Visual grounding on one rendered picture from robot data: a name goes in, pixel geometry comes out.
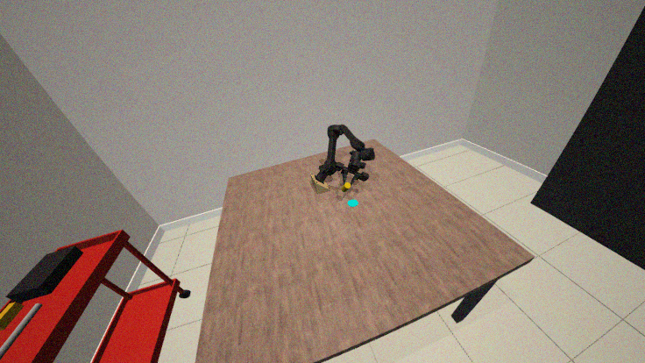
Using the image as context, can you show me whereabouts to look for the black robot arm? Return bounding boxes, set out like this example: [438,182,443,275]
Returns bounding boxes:
[315,124,375,184]

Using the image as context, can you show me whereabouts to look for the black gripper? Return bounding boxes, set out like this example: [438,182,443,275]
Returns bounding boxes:
[334,158,369,185]

